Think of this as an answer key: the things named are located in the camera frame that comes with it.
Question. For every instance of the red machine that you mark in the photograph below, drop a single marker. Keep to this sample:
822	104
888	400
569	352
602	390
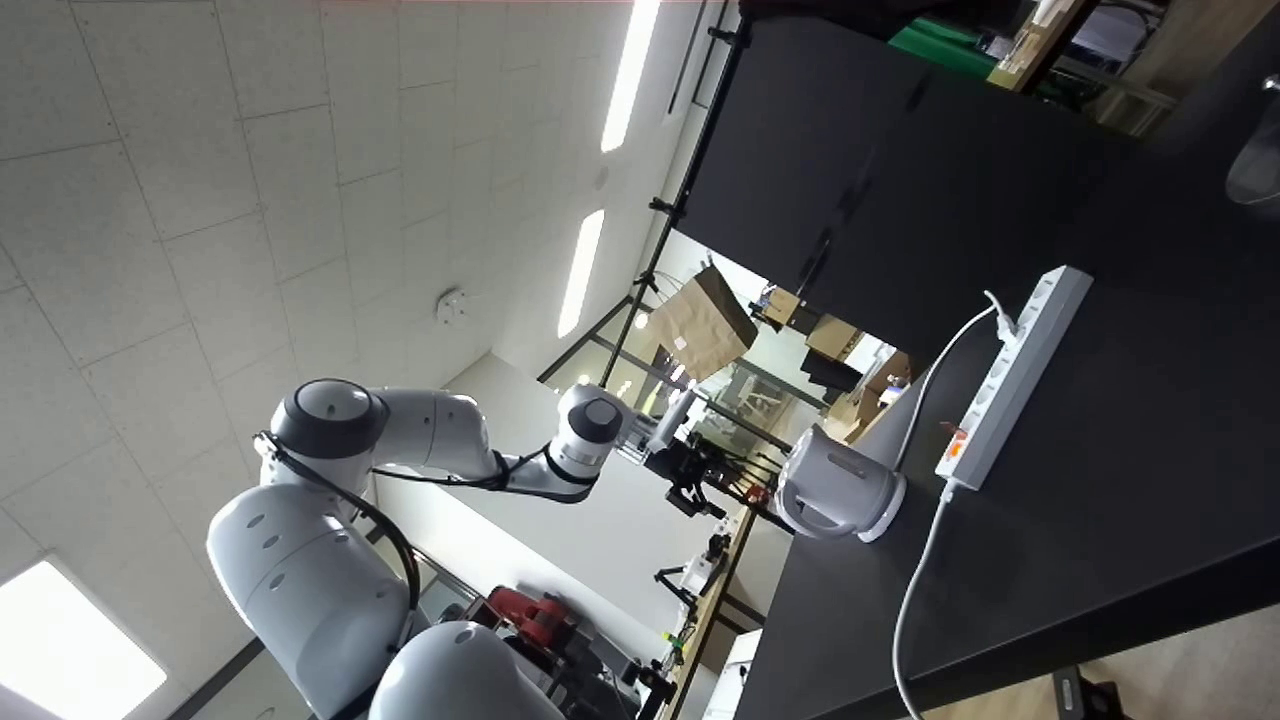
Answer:
527	621

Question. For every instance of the brown cardboard box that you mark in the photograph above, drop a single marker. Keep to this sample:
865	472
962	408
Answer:
1032	46

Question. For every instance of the rectangular ceiling light panel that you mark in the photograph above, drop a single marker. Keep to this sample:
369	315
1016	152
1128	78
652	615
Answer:
64	652
629	83
581	273

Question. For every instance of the round ceiling sensor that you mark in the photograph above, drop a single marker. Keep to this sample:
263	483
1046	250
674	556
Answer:
449	307

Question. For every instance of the white multi-socket power strip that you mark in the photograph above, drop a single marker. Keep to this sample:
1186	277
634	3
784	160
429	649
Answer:
1016	376

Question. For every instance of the black backdrop crossbar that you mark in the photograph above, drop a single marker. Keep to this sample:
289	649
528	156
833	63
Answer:
658	205

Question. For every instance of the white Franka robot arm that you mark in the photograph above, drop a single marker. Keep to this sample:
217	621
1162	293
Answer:
301	586

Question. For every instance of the black tripod stand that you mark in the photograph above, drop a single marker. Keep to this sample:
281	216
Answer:
605	335

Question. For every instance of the black backdrop panel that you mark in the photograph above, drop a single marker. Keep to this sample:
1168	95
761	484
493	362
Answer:
826	160

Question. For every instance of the green box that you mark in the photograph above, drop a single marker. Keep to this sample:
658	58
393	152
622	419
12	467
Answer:
946	46

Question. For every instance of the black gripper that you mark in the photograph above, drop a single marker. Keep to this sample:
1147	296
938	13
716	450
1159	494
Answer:
680	467

